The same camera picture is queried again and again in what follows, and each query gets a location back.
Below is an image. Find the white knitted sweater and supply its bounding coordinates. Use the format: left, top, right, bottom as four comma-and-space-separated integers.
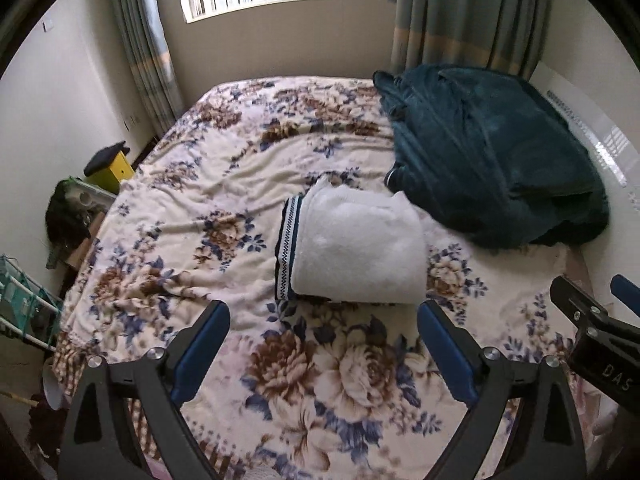
288, 177, 426, 306

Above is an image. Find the white headboard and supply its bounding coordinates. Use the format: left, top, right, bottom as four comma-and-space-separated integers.
528, 60, 640, 321

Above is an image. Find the dark teal fleece blanket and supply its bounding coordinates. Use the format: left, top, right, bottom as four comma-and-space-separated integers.
372, 64, 610, 249

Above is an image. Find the floral bed blanket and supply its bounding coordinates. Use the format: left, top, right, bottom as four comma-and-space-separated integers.
54, 66, 608, 479

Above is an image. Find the navy striped folded garment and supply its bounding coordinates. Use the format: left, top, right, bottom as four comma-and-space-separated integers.
274, 195, 304, 301

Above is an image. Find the black bag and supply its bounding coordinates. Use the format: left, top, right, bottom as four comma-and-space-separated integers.
44, 181, 91, 250

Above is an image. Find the clear plastic storage bin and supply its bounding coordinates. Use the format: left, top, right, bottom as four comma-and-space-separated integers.
64, 177, 116, 211

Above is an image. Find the yellow box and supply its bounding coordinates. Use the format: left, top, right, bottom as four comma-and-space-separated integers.
86, 152, 134, 195

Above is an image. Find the black hat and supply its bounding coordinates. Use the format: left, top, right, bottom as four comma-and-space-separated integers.
84, 141, 130, 178

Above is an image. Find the grey-green curtain right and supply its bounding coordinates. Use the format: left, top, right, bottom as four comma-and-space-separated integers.
390, 0, 552, 79

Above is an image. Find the grey-green curtain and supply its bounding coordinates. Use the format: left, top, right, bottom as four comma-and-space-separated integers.
112, 0, 184, 136
390, 0, 552, 79

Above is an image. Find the grey-green curtain left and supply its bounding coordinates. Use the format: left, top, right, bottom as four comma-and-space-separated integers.
112, 0, 184, 136

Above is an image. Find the teal wire rack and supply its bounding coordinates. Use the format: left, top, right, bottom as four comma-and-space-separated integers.
1, 255, 63, 352

